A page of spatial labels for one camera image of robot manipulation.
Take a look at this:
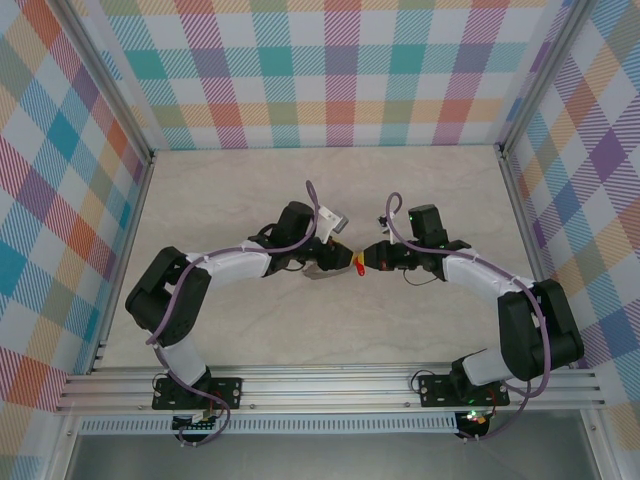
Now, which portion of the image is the metal keyring with small rings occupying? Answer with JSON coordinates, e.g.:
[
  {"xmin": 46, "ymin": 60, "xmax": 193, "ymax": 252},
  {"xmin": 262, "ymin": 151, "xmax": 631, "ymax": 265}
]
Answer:
[{"xmin": 301, "ymin": 262, "xmax": 354, "ymax": 282}]

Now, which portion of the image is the grey metal panel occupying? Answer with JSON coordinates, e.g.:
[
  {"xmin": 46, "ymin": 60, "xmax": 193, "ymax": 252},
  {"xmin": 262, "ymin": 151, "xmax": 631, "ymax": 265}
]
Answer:
[{"xmin": 64, "ymin": 432, "xmax": 601, "ymax": 480}]

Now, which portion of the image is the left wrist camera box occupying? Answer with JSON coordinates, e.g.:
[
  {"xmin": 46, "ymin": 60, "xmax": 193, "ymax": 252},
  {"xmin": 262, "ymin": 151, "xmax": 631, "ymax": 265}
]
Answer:
[{"xmin": 318, "ymin": 206, "xmax": 350, "ymax": 247}]

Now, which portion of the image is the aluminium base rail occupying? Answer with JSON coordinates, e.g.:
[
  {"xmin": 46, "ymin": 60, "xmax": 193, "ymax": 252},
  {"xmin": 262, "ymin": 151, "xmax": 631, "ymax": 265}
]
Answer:
[{"xmin": 54, "ymin": 362, "xmax": 606, "ymax": 416}]

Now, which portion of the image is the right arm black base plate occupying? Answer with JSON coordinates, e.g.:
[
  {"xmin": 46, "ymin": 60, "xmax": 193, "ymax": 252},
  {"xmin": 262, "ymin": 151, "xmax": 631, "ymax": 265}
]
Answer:
[{"xmin": 418, "ymin": 374, "xmax": 511, "ymax": 409}]

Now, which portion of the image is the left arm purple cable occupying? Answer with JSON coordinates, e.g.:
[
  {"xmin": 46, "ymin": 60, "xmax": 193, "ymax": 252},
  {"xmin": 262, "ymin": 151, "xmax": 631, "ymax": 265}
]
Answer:
[{"xmin": 144, "ymin": 179, "xmax": 334, "ymax": 448}]

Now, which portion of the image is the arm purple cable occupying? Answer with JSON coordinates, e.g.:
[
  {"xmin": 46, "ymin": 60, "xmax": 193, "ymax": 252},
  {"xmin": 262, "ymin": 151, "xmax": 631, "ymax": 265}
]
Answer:
[
  {"xmin": 144, "ymin": 179, "xmax": 334, "ymax": 448},
  {"xmin": 385, "ymin": 193, "xmax": 554, "ymax": 441}
]

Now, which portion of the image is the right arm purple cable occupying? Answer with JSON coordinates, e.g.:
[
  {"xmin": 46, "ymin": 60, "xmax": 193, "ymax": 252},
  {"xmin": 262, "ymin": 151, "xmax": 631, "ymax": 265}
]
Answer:
[{"xmin": 385, "ymin": 193, "xmax": 554, "ymax": 441}]

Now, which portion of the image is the white slotted cable duct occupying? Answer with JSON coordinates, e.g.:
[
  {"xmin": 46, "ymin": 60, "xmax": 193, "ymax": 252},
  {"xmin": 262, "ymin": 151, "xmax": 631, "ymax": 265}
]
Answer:
[{"xmin": 79, "ymin": 412, "xmax": 459, "ymax": 436}]

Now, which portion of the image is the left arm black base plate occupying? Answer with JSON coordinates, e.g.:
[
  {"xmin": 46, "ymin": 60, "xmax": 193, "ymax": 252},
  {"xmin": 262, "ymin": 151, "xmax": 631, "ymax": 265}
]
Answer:
[{"xmin": 152, "ymin": 377, "xmax": 244, "ymax": 411}]

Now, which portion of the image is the aluminium corner post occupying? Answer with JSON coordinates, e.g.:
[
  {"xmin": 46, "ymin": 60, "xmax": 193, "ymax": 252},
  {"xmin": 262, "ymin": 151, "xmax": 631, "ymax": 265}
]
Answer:
[
  {"xmin": 497, "ymin": 0, "xmax": 596, "ymax": 159},
  {"xmin": 49, "ymin": 0, "xmax": 157, "ymax": 166}
]

